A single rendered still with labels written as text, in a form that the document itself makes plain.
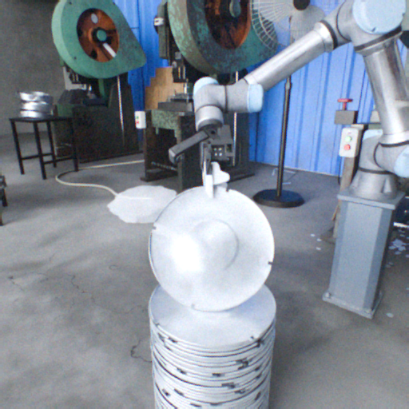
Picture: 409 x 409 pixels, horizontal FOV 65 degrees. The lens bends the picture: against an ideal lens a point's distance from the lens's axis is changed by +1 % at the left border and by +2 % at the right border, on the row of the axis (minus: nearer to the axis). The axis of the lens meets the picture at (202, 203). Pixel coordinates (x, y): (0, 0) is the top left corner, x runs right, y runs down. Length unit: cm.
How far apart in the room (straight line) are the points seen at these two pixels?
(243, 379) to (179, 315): 18
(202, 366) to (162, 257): 24
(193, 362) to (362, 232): 81
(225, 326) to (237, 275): 11
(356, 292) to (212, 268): 77
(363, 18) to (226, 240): 64
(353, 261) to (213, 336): 77
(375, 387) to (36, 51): 720
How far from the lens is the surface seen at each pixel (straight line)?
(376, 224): 127
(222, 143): 82
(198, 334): 70
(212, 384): 74
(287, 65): 109
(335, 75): 337
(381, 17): 102
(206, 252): 75
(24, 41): 742
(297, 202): 246
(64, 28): 377
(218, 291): 75
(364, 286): 138
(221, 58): 254
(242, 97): 93
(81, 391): 111
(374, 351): 129
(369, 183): 125
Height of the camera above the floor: 81
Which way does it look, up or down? 20 degrees down
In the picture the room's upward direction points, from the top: straight up
